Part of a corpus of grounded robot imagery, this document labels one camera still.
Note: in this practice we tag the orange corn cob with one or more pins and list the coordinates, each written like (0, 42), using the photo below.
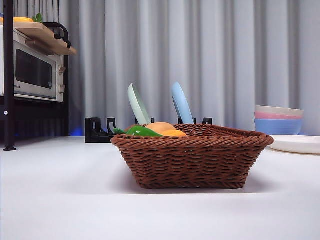
(175, 133)

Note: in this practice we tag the yellow toy food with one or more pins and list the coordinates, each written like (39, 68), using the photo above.
(22, 19)

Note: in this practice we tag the pale blue plate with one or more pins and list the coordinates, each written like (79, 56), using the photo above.
(182, 105)

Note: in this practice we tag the grey curtain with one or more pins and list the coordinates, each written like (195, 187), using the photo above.
(200, 50)

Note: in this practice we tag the pale green plate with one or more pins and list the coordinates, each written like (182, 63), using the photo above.
(138, 105)

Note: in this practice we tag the black dish rack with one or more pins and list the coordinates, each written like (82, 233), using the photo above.
(96, 130)

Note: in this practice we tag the white flat plate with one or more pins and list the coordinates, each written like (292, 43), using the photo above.
(297, 143)

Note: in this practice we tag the pink bowl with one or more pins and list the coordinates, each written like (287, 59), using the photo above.
(275, 116)

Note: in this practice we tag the green toy leaf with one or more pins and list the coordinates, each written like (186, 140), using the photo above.
(38, 17)

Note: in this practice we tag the wooden cutting board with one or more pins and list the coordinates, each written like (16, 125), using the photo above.
(50, 40)

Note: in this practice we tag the white microwave oven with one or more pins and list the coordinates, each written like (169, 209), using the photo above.
(32, 70)

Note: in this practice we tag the green cucumber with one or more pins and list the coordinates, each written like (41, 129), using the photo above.
(137, 130)

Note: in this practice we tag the brown wicker basket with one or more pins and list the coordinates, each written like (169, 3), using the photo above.
(195, 162)

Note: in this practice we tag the brown potato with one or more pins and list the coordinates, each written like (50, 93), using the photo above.
(160, 127)

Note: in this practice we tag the blue bowl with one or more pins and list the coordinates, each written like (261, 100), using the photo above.
(277, 126)

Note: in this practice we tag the black metal shelf frame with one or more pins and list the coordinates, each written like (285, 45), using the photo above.
(8, 75)

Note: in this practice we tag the cream bowl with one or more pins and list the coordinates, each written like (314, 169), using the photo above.
(277, 110)

